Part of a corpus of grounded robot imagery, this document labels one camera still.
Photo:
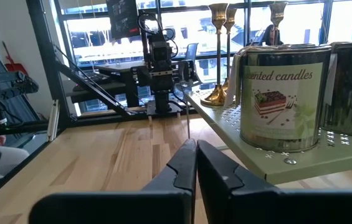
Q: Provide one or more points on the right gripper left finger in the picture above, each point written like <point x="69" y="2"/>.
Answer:
<point x="150" y="208"/>

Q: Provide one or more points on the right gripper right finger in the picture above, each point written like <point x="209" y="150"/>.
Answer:
<point x="256" y="208"/>

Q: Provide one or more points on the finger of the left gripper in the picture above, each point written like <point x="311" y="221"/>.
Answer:
<point x="140" y="76"/>
<point x="188" y="73"/>

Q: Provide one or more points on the tall brass candlestick holder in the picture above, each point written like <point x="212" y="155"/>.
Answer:
<point x="232" y="17"/>
<point x="278" y="14"/>
<point x="218" y="18"/>

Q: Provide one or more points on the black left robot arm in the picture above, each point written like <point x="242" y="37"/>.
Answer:
<point x="162" y="99"/>

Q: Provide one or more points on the grey office chair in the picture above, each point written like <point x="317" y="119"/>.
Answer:
<point x="192" y="51"/>

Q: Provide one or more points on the black desk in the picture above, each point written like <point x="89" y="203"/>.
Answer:
<point x="116" y="70"/>

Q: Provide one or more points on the large window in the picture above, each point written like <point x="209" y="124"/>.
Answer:
<point x="107" y="40"/>

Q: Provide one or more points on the white mesh-top rack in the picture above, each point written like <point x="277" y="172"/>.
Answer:
<point x="288" y="168"/>

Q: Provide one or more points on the black hanging monitor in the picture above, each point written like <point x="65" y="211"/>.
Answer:
<point x="122" y="18"/>

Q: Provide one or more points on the person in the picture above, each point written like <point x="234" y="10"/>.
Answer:
<point x="4" y="161"/>
<point x="267" y="35"/>

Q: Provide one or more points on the white light strip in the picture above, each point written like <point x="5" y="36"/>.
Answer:
<point x="53" y="121"/>

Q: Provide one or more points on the red dustpan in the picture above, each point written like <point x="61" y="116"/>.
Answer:
<point x="17" y="68"/>

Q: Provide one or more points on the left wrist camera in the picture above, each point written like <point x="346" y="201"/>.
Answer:
<point x="160" y="52"/>

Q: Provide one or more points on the black metal rig frame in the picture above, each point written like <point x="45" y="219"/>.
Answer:
<point x="47" y="62"/>

